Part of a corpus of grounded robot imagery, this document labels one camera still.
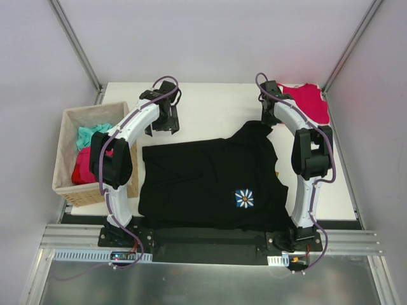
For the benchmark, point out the aluminium front rail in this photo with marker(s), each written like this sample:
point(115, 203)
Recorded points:
point(84, 236)

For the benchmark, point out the left aluminium frame post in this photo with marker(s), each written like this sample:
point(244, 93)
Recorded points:
point(73, 40)

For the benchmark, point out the red t-shirt in basket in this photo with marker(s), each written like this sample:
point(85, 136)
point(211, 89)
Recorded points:
point(81, 173)

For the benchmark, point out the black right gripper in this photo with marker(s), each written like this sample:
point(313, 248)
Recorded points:
point(268, 117)

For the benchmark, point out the wicker laundry basket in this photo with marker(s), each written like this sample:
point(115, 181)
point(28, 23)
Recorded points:
point(67, 151)

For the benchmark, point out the teal t-shirt in basket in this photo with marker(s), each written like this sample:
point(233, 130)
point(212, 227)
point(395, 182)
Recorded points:
point(85, 134)

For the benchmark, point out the aluminium frame post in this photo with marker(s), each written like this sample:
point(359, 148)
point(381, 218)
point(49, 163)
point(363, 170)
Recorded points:
point(73, 40)
point(362, 27)

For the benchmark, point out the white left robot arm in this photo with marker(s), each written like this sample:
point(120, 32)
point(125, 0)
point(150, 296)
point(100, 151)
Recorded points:
point(110, 156)

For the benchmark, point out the right white cable duct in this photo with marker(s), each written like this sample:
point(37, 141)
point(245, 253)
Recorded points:
point(286, 260)

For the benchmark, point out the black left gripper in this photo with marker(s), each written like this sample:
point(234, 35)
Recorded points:
point(165, 126)

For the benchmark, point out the folded red t-shirt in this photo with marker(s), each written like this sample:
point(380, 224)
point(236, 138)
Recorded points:
point(308, 98)

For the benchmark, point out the white cable duct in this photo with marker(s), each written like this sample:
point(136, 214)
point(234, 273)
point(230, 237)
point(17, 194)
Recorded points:
point(101, 256)
point(286, 260)

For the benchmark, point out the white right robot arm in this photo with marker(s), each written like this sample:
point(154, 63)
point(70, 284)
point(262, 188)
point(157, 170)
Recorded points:
point(311, 157)

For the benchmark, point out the black flower print t-shirt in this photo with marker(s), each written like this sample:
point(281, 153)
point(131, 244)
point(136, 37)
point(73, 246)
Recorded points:
point(220, 183)

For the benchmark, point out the right aluminium frame post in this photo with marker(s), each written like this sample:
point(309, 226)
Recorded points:
point(362, 27)

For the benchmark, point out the left white cable duct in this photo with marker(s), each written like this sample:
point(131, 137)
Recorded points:
point(101, 256)

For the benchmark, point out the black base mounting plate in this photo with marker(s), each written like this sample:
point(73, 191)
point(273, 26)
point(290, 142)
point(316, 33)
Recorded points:
point(198, 245)

